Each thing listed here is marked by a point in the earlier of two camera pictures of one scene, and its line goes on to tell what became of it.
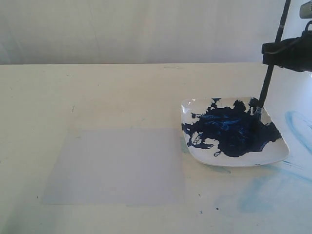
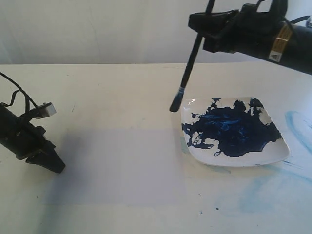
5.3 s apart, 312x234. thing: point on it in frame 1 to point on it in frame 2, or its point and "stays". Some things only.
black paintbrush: [267, 81] to [177, 100]
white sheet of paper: [118, 166] stays
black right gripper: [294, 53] to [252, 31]
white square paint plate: [225, 131] stays
